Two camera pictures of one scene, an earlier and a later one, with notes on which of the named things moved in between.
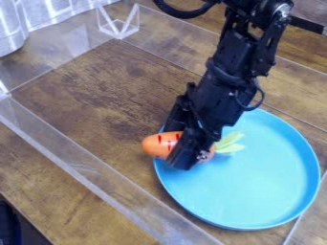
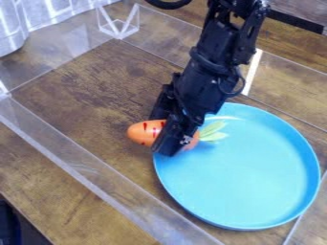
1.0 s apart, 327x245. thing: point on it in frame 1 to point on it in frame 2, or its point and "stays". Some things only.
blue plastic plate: (254, 189) stays
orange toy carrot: (160, 144) to (144, 133)
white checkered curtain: (25, 15) stays
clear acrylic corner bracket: (118, 28) stays
